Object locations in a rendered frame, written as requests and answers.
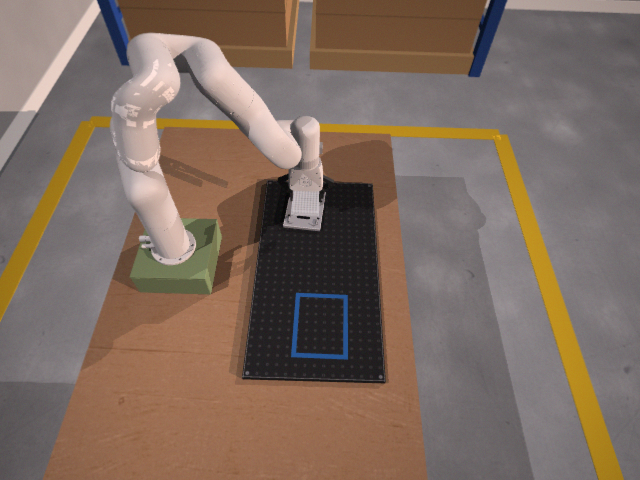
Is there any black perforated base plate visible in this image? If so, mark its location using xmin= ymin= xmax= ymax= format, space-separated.
xmin=242 ymin=180 xmax=386 ymax=383

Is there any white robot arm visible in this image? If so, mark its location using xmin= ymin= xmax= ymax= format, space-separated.
xmin=110 ymin=33 xmax=323 ymax=265

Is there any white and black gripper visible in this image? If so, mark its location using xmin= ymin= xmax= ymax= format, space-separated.
xmin=278 ymin=157 xmax=334 ymax=203

